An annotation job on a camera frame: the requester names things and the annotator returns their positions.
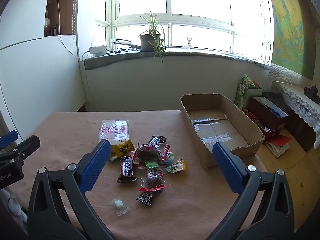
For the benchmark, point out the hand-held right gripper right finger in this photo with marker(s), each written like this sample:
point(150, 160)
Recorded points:
point(227, 165)

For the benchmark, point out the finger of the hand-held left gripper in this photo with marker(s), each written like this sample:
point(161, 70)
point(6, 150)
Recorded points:
point(27, 145)
point(8, 139)

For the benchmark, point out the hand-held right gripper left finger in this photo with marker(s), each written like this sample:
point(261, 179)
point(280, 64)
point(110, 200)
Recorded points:
point(96, 165)

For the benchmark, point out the yellow candy packet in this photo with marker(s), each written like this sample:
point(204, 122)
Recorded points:
point(123, 148)

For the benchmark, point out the brown cardboard box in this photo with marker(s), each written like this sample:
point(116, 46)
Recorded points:
point(212, 130)

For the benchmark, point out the green candy packet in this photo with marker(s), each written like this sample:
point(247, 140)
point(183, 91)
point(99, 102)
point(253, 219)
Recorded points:
point(151, 164)

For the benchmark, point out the pale candy wrapper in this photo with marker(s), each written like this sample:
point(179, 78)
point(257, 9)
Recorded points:
point(113, 158)

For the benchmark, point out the brown chocolate bar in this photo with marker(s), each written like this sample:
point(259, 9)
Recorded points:
point(127, 168)

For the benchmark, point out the white plastic biscuit packet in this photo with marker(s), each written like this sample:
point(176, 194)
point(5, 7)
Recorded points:
point(115, 130)

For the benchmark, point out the teal mint candy packet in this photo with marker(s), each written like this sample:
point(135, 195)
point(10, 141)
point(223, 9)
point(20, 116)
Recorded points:
point(119, 203)

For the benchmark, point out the yellow green jelly cup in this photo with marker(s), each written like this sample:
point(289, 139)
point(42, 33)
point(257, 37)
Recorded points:
point(177, 166)

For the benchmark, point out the large clear dark snack bag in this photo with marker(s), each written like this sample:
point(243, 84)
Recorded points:
point(148, 152)

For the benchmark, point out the book with red paper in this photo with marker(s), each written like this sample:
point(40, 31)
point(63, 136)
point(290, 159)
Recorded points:
point(277, 143)

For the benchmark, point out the small clear dark snack bag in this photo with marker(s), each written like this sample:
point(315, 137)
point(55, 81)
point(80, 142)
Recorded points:
point(152, 177)

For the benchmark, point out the blue round jelly cup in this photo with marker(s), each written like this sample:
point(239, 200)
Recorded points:
point(170, 158)

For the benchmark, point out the small black dotted packet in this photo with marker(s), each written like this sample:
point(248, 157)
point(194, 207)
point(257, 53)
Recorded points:
point(147, 197)

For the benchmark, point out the dark red box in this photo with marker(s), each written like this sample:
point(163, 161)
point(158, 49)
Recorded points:
point(267, 113)

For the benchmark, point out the white cabinet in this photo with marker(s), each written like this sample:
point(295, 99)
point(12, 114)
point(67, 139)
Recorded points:
point(37, 80)

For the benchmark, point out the black snack packet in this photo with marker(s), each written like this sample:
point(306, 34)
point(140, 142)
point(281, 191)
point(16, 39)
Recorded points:
point(157, 139)

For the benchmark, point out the green snack bag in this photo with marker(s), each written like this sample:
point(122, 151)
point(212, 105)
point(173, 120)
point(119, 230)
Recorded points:
point(243, 91)

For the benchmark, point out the dark wooden cabinet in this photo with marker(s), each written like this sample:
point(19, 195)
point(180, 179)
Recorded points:
point(300, 130)

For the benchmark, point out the white lace cloth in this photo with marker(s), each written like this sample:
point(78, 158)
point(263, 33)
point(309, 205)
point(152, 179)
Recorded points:
point(295, 97)

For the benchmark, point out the grey windowsill cover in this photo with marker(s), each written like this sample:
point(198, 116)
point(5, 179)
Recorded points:
point(112, 60)

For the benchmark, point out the dark small ornament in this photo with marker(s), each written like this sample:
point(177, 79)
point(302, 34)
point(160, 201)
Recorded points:
point(311, 92)

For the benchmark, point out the white device box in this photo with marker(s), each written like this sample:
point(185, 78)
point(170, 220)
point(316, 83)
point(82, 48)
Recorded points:
point(98, 50)

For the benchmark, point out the white vase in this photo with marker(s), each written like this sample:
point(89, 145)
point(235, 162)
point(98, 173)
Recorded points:
point(47, 22)

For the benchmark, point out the small animal figurine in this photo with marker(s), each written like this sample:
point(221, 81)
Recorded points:
point(189, 43)

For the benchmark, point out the potted green plant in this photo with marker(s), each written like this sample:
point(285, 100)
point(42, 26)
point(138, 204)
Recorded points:
point(149, 42)

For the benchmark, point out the wooden shelf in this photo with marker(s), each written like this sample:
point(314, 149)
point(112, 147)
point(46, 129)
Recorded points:
point(65, 10)

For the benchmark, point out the landscape wall poster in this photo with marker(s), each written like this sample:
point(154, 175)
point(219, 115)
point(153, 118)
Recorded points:
point(290, 30)

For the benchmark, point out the white window frame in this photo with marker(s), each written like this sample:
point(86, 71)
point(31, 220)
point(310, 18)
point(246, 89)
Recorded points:
point(169, 0)

